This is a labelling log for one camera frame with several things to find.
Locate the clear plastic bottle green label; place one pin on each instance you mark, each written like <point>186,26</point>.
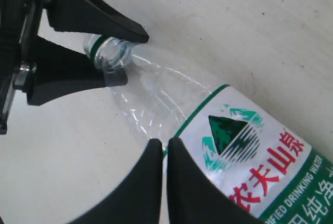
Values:
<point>253,159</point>

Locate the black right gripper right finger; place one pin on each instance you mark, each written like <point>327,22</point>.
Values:
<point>192,198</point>

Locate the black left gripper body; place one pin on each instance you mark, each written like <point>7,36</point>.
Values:
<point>20,21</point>

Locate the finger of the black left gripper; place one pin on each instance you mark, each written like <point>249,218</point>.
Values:
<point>59,71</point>
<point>94,17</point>

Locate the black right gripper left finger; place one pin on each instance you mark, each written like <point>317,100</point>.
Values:
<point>137,199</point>

